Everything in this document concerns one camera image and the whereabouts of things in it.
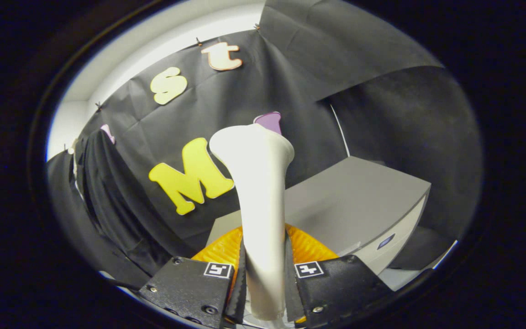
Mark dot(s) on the grey cabinet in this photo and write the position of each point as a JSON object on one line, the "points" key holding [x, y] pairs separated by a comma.
{"points": [[359, 196]]}

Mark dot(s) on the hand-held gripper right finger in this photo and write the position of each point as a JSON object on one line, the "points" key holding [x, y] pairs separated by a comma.
{"points": [[290, 292]]}

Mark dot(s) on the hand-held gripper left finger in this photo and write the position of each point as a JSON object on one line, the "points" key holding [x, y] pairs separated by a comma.
{"points": [[240, 297]]}

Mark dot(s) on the black backdrop cloth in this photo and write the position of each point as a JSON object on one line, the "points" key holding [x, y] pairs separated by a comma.
{"points": [[381, 114]]}

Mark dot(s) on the black blazer jacket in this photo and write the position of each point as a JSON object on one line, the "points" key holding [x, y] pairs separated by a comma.
{"points": [[107, 196]]}

